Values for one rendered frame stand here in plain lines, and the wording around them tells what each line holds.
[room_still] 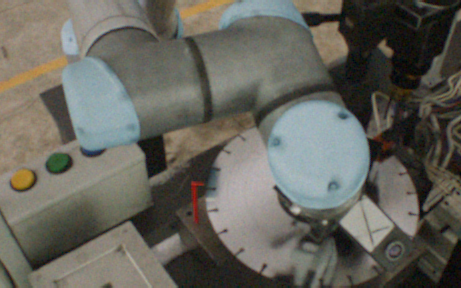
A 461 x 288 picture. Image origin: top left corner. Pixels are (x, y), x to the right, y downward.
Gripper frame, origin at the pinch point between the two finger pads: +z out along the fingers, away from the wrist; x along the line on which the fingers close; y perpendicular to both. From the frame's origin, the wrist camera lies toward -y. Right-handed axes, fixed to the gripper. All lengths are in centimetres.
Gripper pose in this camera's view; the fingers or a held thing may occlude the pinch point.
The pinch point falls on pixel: (339, 218)
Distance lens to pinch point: 70.5
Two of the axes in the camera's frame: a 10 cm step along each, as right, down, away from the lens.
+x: -6.7, 7.4, -0.4
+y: -7.1, -6.3, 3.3
